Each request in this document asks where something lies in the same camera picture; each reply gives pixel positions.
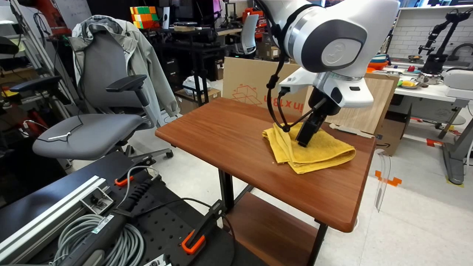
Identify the flat cardboard box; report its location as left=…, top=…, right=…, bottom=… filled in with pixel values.
left=222, top=57, right=308, bottom=116

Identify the grey jacket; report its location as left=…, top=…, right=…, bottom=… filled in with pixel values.
left=69, top=15, right=180, bottom=128

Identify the black clamp with orange pad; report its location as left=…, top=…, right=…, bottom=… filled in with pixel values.
left=114, top=155, right=156, bottom=187
left=181, top=201, right=227, bottom=256

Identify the grey office chair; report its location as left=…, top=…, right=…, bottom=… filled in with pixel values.
left=10, top=30, right=175, bottom=161

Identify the yellow towel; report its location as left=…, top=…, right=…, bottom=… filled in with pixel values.
left=262, top=122, right=357, bottom=174

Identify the thick black cable connector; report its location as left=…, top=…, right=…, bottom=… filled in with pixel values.
left=59, top=177, right=164, bottom=266

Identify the aluminium rail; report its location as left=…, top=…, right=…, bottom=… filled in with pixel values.
left=0, top=175, right=114, bottom=265

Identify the bowl with yellow food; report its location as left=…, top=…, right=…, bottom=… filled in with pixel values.
left=398, top=79, right=421, bottom=90

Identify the silver pot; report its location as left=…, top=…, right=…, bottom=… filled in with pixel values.
left=417, top=72, right=443, bottom=85

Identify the stack of coloured bowls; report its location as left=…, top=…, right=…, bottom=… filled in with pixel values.
left=367, top=54, right=389, bottom=72

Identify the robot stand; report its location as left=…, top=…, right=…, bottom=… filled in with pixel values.
left=0, top=151, right=267, bottom=266

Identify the white appliance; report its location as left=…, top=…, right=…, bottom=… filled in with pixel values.
left=441, top=69, right=473, bottom=100

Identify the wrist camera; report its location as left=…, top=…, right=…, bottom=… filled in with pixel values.
left=278, top=68, right=317, bottom=94

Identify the thin black cable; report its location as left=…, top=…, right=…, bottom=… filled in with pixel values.
left=23, top=111, right=85, bottom=143

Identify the brown cardboard box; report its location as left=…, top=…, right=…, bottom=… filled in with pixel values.
left=374, top=111, right=408, bottom=157

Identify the colourful cube puzzle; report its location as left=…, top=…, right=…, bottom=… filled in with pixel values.
left=130, top=6, right=160, bottom=30

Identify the clear plastic panel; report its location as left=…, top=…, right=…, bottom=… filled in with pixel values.
left=374, top=149, right=392, bottom=212

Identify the coil of grey cable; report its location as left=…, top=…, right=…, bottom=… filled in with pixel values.
left=51, top=214, right=145, bottom=266

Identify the white desk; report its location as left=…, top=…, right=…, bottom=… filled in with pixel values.
left=384, top=66, right=473, bottom=185

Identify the white office chair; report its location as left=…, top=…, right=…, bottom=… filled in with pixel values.
left=235, top=14, right=260, bottom=57

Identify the white flat scrap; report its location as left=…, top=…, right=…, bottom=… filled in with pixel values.
left=329, top=123, right=375, bottom=139

